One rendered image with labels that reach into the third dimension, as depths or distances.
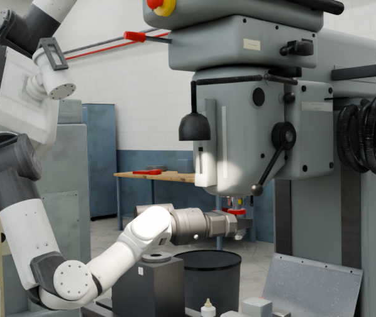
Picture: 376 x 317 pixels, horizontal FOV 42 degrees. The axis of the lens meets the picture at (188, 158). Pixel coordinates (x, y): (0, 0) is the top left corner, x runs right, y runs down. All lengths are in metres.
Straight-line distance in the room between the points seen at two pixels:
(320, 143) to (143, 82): 7.07
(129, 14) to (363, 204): 7.57
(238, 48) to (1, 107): 0.54
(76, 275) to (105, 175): 7.62
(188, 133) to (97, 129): 7.47
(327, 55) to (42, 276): 0.93
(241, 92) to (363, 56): 0.56
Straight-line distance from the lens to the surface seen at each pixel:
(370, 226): 1.53
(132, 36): 1.18
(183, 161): 7.10
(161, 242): 1.19
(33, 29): 1.39
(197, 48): 1.20
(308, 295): 1.60
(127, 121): 8.64
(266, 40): 1.19
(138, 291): 1.52
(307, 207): 1.60
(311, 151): 1.33
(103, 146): 8.58
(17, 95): 1.21
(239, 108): 1.16
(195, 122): 1.06
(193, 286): 3.19
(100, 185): 8.57
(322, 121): 1.37
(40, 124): 1.19
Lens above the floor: 1.47
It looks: 3 degrees down
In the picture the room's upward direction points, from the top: 2 degrees counter-clockwise
